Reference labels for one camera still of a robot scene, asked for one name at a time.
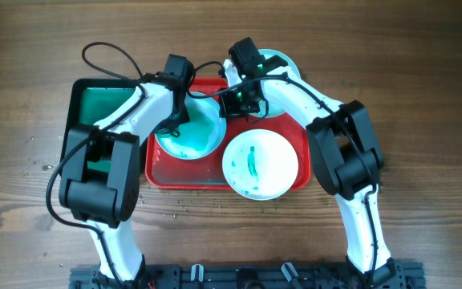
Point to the white plate front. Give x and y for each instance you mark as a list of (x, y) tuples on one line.
[(260, 164)]

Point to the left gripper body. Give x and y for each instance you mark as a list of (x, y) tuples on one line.
[(178, 117)]

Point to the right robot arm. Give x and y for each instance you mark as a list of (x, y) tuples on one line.
[(344, 149)]

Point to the black tray with green water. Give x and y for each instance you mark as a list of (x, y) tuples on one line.
[(93, 100)]

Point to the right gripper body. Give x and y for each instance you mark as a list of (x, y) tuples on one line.
[(237, 103)]

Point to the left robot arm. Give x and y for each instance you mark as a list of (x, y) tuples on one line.
[(109, 121)]

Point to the red plastic tray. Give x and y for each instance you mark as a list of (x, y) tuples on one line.
[(167, 172)]

